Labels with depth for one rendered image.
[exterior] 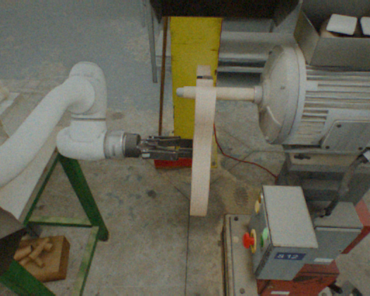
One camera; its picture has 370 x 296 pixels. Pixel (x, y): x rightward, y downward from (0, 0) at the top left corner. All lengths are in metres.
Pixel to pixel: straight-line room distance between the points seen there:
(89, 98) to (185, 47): 0.94
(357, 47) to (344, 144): 0.22
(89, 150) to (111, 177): 1.35
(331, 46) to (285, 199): 0.34
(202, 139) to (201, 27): 1.00
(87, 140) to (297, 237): 0.60
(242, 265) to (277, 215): 0.85
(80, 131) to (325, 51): 0.65
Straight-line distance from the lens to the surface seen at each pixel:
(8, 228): 0.20
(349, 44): 0.65
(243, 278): 1.47
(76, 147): 0.86
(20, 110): 1.16
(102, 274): 1.83
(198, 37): 1.61
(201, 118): 0.63
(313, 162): 0.80
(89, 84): 0.81
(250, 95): 0.73
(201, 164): 0.69
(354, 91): 0.70
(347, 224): 0.96
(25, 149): 0.61
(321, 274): 1.22
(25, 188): 1.05
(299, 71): 0.66
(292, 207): 0.69
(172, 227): 1.89
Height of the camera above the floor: 1.66
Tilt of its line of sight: 46 degrees down
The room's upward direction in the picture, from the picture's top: straight up
